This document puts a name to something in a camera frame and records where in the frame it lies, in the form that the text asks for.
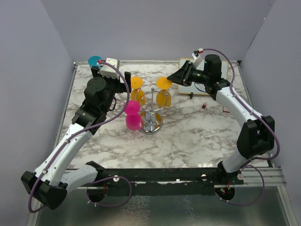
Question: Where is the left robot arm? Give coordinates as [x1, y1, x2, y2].
[21, 66, 131, 213]

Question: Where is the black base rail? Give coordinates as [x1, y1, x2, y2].
[87, 161, 243, 197]

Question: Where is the yellow framed whiteboard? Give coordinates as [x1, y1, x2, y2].
[178, 58, 230, 96]

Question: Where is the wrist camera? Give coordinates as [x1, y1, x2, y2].
[192, 48, 204, 68]
[97, 58, 120, 79]

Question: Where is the chrome wine glass rack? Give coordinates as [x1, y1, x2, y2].
[139, 83, 170, 135]

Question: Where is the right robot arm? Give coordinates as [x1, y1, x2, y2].
[167, 54, 275, 184]

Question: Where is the red white eraser card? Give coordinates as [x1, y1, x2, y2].
[222, 106, 230, 113]

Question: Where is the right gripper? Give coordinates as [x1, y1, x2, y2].
[167, 61, 209, 87]

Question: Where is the red whiteboard marker cap bottle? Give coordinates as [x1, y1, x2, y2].
[202, 102, 207, 109]

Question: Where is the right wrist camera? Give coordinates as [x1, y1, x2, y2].
[192, 48, 204, 68]

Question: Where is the yellow wine glass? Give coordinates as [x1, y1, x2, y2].
[156, 77, 172, 107]
[130, 76, 146, 106]

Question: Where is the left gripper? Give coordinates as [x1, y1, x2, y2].
[92, 66, 131, 113]

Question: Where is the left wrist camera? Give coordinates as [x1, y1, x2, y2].
[97, 58, 120, 79]

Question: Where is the pink wine glass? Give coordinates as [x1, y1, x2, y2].
[124, 100, 142, 130]

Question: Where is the blue wine glass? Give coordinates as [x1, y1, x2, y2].
[88, 56, 102, 68]

